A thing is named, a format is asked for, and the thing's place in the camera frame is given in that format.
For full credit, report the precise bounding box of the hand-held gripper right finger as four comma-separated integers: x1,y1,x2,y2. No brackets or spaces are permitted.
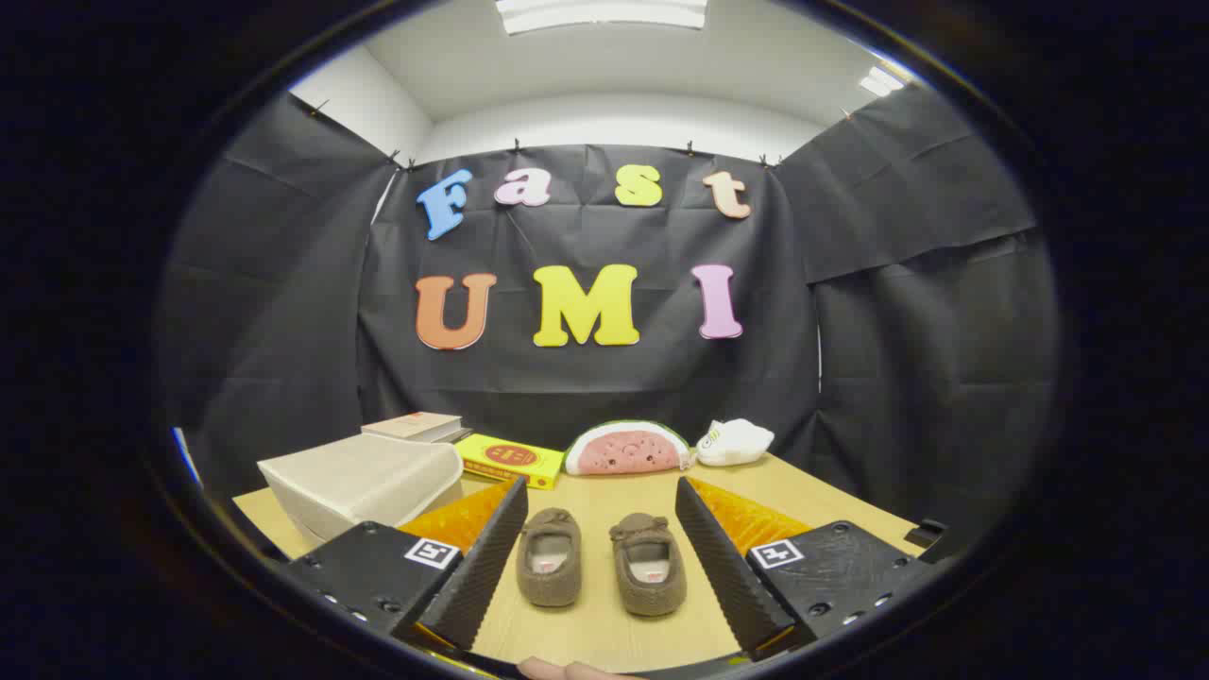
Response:
674,477,931,660

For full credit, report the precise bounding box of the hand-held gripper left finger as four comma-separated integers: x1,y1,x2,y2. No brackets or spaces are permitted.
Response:
283,477,530,653

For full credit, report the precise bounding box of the brown fuzzy slipper shoe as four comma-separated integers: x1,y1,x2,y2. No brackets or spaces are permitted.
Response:
609,513,689,619
516,507,584,608

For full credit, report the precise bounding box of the cream storage box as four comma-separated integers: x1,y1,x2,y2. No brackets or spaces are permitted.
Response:
257,433,466,547

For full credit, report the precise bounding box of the yellow book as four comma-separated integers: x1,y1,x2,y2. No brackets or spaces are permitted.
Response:
455,433,565,490

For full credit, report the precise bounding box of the white plush toy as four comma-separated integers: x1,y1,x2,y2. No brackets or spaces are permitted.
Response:
696,418,775,468

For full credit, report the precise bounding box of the watermelon slice plush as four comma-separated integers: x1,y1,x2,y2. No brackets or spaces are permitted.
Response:
564,420,693,476

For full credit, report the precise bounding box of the beige book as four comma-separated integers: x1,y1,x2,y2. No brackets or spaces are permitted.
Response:
361,412,464,443

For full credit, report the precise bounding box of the black backdrop cloth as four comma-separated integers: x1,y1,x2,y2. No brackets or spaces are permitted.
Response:
156,83,1059,549

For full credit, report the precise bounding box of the long ceiling light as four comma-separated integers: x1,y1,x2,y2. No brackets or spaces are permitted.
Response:
495,0,709,36

